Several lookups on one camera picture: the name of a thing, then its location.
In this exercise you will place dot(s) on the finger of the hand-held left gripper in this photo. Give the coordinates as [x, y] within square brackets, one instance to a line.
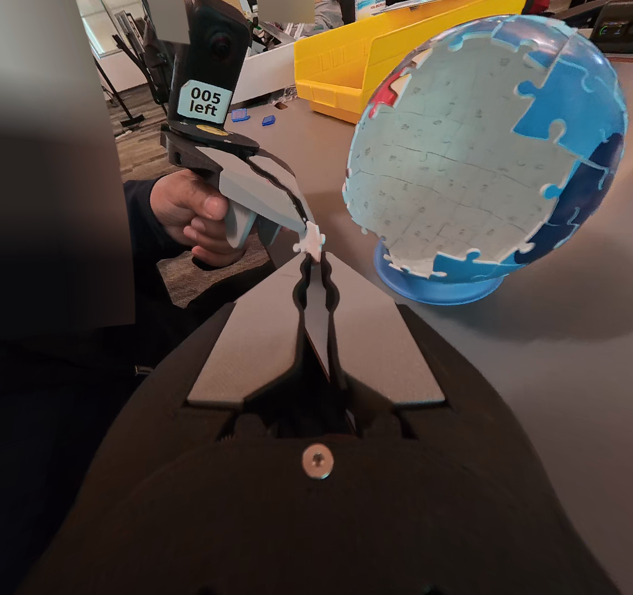
[282, 172]
[257, 194]

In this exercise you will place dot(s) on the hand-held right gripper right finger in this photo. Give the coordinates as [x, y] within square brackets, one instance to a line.
[385, 353]

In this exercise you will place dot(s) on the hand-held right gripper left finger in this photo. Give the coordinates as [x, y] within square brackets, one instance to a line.
[247, 353]

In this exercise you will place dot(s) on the white puzzle piece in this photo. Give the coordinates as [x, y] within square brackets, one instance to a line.
[309, 241]

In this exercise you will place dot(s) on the blue cartoon puzzle ball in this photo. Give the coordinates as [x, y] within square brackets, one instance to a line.
[445, 160]

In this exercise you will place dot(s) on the person's left forearm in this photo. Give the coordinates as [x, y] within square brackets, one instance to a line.
[141, 219]

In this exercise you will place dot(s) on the person's left hand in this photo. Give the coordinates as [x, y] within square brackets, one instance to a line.
[188, 209]

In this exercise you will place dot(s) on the white cardboard box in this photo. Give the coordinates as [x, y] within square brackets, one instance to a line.
[272, 71]

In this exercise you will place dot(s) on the black tripod stand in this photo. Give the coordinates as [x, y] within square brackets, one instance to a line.
[126, 86]

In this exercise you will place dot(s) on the yellow plastic bin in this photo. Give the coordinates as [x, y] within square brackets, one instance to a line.
[336, 61]

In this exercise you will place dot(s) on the black electronic device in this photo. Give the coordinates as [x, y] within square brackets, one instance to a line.
[613, 26]

